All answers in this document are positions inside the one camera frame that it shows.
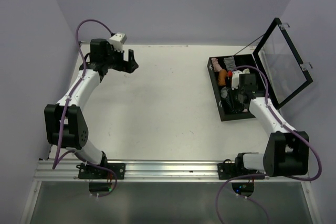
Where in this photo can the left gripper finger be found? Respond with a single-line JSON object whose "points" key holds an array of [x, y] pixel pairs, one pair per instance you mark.
{"points": [[130, 66], [131, 57]]}

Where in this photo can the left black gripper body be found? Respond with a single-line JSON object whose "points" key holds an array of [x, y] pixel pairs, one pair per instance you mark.
{"points": [[115, 60]]}

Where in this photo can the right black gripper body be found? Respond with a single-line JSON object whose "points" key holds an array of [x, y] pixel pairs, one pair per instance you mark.
{"points": [[234, 96]]}

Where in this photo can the striped blue cloth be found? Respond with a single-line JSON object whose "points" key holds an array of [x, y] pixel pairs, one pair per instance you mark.
{"points": [[231, 106]]}

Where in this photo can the grey underwear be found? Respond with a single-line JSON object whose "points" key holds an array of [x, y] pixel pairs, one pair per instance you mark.
{"points": [[225, 94]]}

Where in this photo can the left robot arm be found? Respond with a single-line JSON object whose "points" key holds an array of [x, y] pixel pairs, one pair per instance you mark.
{"points": [[66, 127]]}

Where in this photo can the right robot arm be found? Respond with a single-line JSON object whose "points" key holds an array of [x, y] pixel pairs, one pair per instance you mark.
{"points": [[285, 153]]}

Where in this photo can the black storage box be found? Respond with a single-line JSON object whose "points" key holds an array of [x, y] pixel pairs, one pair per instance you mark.
{"points": [[240, 60]]}

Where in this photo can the pale green rolled sock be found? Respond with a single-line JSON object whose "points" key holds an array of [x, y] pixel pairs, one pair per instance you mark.
{"points": [[246, 71]]}

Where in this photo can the brown rolled sock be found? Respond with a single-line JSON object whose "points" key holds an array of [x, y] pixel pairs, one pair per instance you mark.
{"points": [[221, 80]]}

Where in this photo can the grey striped rolled sock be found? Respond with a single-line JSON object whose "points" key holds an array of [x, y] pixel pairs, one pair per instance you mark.
{"points": [[229, 63]]}

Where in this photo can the pink rolled sock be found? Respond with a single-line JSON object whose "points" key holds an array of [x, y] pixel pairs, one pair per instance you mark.
{"points": [[216, 65]]}

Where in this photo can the glass box lid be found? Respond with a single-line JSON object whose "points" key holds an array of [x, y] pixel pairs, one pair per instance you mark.
{"points": [[277, 57]]}

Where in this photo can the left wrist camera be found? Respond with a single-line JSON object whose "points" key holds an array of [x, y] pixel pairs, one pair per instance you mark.
{"points": [[117, 41]]}

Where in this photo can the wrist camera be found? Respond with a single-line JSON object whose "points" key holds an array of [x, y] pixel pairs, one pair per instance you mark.
{"points": [[117, 41], [234, 78]]}

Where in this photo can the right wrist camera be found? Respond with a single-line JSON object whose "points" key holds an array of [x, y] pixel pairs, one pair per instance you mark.
{"points": [[234, 78]]}

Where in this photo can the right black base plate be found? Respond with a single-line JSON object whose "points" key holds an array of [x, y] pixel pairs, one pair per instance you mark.
{"points": [[228, 169]]}

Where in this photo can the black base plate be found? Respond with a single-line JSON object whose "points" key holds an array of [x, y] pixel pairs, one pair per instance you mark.
{"points": [[228, 169], [108, 170]]}

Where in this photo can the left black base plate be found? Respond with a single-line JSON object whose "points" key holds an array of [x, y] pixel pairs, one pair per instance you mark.
{"points": [[108, 170]]}

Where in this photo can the aluminium rail frame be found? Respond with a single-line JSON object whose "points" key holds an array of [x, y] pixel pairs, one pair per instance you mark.
{"points": [[166, 192]]}

